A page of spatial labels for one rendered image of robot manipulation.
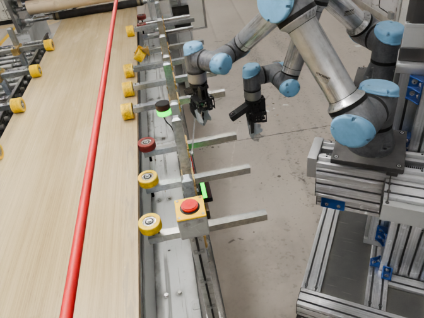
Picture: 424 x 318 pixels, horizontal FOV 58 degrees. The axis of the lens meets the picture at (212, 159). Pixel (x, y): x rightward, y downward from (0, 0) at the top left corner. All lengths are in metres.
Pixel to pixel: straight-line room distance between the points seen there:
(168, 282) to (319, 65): 0.95
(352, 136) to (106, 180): 0.95
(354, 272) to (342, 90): 1.13
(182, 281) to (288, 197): 1.34
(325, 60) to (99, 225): 0.92
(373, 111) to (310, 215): 1.48
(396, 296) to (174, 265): 1.03
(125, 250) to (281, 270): 1.19
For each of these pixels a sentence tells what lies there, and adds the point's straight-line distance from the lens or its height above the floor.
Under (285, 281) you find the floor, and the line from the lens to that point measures 2.23.
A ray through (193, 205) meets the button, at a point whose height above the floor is 1.23.
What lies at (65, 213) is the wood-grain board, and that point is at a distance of 1.52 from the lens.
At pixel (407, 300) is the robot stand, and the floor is 0.21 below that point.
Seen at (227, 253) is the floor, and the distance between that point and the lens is 2.36.
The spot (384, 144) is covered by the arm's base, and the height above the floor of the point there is 1.08.
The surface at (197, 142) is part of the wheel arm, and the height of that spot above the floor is 0.86.
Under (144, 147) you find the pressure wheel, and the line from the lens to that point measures 1.71.
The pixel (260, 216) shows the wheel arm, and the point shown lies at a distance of 1.40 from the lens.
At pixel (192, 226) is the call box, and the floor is 1.19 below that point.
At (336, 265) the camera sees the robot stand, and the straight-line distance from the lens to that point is 2.06.
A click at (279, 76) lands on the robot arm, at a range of 1.56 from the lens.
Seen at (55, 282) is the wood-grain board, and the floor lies 0.90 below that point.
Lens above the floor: 1.85
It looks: 37 degrees down
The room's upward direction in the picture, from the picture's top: 9 degrees counter-clockwise
